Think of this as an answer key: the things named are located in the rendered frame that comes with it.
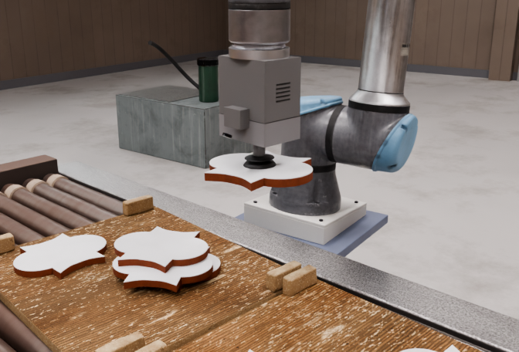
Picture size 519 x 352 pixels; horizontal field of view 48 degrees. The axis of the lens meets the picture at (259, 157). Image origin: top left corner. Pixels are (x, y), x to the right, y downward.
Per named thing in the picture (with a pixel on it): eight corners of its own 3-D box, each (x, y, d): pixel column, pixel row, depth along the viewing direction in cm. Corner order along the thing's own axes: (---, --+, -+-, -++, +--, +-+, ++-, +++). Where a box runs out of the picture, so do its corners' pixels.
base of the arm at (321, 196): (288, 188, 134) (291, 146, 132) (351, 202, 127) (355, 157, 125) (256, 204, 122) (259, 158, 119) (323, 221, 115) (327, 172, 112)
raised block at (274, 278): (293, 275, 88) (293, 258, 87) (303, 279, 87) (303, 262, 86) (265, 289, 84) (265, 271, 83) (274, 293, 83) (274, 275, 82)
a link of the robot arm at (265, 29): (258, 11, 66) (212, 8, 71) (258, 52, 67) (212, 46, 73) (303, 8, 71) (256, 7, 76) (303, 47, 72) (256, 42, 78)
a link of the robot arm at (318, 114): (296, 149, 130) (301, 88, 127) (352, 160, 123) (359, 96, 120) (269, 158, 120) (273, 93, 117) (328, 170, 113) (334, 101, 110)
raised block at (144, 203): (149, 206, 115) (148, 193, 115) (154, 209, 114) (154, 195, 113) (122, 214, 111) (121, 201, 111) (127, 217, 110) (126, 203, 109)
